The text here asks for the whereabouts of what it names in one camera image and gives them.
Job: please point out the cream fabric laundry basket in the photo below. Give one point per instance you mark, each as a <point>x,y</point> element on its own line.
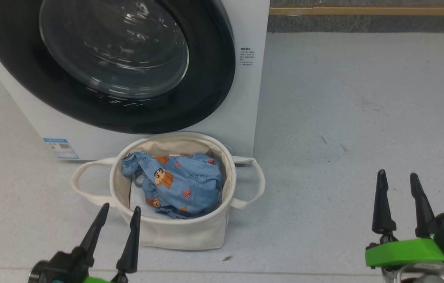
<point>182,236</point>

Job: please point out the white washing machine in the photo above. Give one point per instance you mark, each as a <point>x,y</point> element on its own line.
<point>241,98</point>

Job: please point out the dark round washing machine door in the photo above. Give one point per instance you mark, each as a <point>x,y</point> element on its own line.
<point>111,59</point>

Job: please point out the small printed text sticker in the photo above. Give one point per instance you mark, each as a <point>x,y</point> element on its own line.
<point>246,57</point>

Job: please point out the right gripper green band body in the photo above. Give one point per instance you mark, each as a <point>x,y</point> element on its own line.
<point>406,251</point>

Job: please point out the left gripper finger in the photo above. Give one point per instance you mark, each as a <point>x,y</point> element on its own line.
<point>94,236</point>
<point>131,247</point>

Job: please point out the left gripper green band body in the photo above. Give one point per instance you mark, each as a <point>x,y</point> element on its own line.
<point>96,280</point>

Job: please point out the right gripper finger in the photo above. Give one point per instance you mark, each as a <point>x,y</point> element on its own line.
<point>382,208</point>
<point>422,212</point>

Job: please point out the white basket liner cloth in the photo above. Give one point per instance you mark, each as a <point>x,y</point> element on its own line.
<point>138,200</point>

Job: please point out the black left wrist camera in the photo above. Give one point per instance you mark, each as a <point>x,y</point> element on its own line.
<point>62,267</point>

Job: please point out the blue cartoon print garment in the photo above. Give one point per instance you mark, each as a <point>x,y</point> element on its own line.
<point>182,184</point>

